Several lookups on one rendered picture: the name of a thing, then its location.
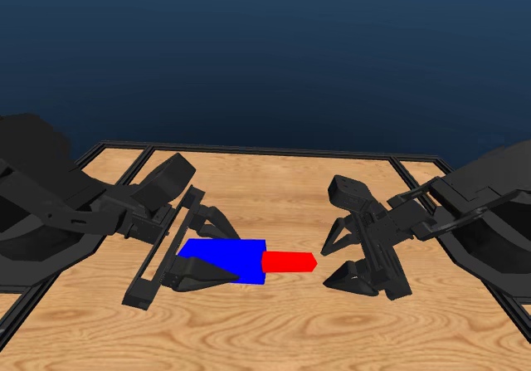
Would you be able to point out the blue hollow socket block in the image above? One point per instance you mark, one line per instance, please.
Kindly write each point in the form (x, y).
(245, 259)

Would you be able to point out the thin red peg bar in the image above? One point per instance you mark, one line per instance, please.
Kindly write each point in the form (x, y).
(290, 262)

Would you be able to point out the black table frame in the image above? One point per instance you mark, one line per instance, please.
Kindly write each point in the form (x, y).
(269, 150)

